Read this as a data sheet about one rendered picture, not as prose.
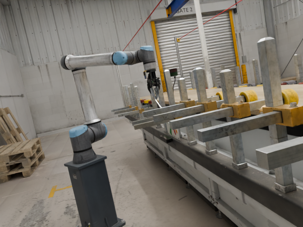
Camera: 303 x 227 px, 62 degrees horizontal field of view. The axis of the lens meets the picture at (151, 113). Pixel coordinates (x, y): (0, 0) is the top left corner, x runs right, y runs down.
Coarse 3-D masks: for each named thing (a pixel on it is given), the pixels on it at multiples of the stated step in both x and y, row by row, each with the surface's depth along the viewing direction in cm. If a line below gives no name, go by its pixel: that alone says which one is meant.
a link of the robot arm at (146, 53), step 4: (140, 48) 175; (144, 48) 173; (148, 48) 173; (152, 48) 176; (140, 52) 176; (144, 52) 174; (148, 52) 173; (152, 52) 175; (140, 56) 176; (144, 56) 174; (148, 56) 174; (152, 56) 175; (140, 60) 178; (144, 60) 175; (148, 60) 174; (152, 60) 175
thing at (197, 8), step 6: (198, 0) 309; (198, 6) 310; (198, 12) 310; (198, 18) 311; (198, 24) 314; (204, 36) 315; (204, 42) 315; (204, 48) 316; (204, 54) 317; (204, 60) 320; (210, 72) 320; (210, 78) 321; (210, 84) 321
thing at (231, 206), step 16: (288, 128) 101; (160, 144) 340; (224, 144) 156; (256, 144) 124; (176, 160) 280; (256, 160) 127; (192, 176) 241; (208, 192) 202; (224, 192) 179; (224, 208) 177; (240, 208) 161; (240, 224) 158; (256, 224) 147; (272, 224) 130
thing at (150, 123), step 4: (164, 120) 168; (168, 120) 168; (136, 124) 166; (140, 124) 164; (144, 124) 165; (148, 124) 165; (152, 124) 166; (156, 124) 167; (136, 128) 164; (140, 128) 164
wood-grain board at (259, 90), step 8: (216, 88) 293; (240, 88) 234; (248, 88) 219; (256, 88) 207; (288, 88) 167; (296, 88) 159; (144, 96) 431; (176, 96) 288; (192, 96) 248; (208, 96) 216; (256, 112) 116
